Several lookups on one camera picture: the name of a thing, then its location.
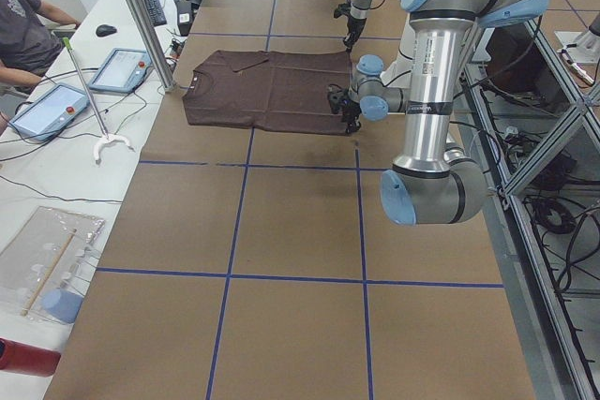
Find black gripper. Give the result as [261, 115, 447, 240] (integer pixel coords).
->
[342, 16, 367, 51]
[341, 102, 361, 135]

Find brown t-shirt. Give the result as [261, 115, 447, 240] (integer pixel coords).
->
[183, 50, 352, 135]

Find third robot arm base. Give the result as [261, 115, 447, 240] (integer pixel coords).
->
[555, 16, 599, 65]

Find black box with label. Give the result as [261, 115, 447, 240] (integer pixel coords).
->
[174, 0, 194, 37]

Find black keyboard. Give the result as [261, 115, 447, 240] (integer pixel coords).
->
[142, 0, 167, 26]

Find far blue teach pendant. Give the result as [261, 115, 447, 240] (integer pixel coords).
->
[88, 48, 152, 94]

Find blue teach pendant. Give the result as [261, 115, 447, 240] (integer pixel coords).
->
[88, 48, 152, 94]
[8, 83, 89, 141]

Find white grabber stick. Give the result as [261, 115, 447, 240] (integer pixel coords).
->
[62, 37, 136, 162]

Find black computer mouse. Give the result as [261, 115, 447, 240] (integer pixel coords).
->
[96, 24, 117, 37]

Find near blue teach pendant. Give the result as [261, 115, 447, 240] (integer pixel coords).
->
[8, 83, 89, 141]

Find seated person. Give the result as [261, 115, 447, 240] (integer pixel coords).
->
[0, 0, 82, 137]

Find clear plastic bag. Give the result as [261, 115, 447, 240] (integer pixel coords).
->
[1, 207, 105, 324]

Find blue plastic cup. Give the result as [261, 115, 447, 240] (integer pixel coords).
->
[41, 289, 83, 324]

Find red cylinder bottle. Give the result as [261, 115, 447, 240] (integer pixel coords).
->
[1, 338, 61, 377]

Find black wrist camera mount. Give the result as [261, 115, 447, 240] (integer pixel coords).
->
[334, 3, 351, 19]
[327, 84, 349, 114]

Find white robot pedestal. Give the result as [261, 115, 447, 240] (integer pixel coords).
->
[381, 20, 415, 89]

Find aluminium frame post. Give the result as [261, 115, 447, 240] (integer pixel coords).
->
[126, 0, 175, 93]

